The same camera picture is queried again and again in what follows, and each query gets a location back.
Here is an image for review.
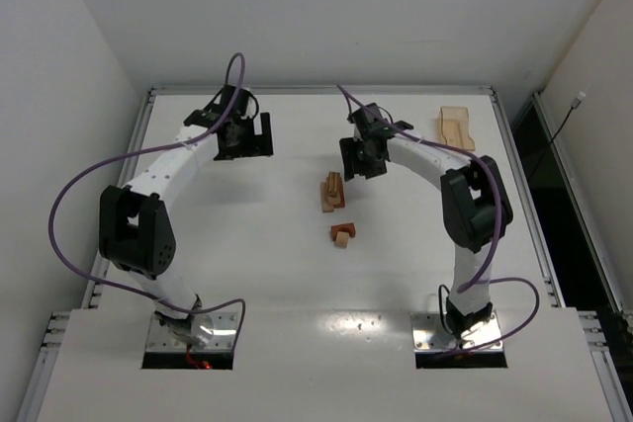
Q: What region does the black wall cable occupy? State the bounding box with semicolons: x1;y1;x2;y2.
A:
527;91;588;181

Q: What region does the small light wood cube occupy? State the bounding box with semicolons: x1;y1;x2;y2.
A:
334;231;350;249

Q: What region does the red arch wood block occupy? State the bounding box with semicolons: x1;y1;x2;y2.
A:
329;222;356;240

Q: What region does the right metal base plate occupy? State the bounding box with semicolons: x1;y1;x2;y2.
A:
410;311;503;355

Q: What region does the plain light wood cube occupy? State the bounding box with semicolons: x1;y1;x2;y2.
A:
327;194;341;206

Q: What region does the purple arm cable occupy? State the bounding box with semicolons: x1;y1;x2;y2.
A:
47;51;247;327
336;84;540;359

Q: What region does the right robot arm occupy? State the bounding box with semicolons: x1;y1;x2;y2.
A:
339;104;513;337

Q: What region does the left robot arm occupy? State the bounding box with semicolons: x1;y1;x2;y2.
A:
99;85;273;340

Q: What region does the striped light wood block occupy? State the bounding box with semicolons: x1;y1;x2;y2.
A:
326;172;342;196

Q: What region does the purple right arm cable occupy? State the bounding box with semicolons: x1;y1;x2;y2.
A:
336;84;540;359

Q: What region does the dark red wood block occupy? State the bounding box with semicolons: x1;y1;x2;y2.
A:
333;190;345;209

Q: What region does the metal base plate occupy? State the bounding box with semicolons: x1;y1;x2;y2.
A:
410;311;503;355
145;312;237;353

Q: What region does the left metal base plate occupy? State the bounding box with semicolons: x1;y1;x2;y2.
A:
145;312;237;353

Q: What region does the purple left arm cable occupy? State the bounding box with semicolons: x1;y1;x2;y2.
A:
47;51;247;327

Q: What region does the transparent amber plastic bin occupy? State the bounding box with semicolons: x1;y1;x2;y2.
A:
438;106;476;152

